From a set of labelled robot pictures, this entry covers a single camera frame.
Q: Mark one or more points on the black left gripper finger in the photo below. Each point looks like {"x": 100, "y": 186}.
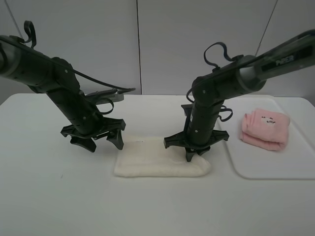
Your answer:
{"x": 87, "y": 144}
{"x": 115, "y": 137}

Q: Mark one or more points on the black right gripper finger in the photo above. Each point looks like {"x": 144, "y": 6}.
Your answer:
{"x": 202, "y": 151}
{"x": 189, "y": 154}

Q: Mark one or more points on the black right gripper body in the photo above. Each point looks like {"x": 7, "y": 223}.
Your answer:
{"x": 198, "y": 141}

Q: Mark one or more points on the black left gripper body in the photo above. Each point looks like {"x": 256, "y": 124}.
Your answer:
{"x": 92, "y": 129}

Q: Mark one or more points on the white towel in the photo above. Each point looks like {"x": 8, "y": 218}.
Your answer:
{"x": 147, "y": 157}

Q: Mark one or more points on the pink towel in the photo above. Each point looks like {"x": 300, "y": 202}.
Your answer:
{"x": 265, "y": 129}

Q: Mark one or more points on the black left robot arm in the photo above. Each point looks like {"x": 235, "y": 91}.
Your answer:
{"x": 56, "y": 78}

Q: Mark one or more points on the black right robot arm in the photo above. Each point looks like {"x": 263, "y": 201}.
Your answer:
{"x": 244, "y": 75}

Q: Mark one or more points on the white plastic tray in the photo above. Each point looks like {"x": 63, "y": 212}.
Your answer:
{"x": 296, "y": 161}

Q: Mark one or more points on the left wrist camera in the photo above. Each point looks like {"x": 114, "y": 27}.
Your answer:
{"x": 102, "y": 97}

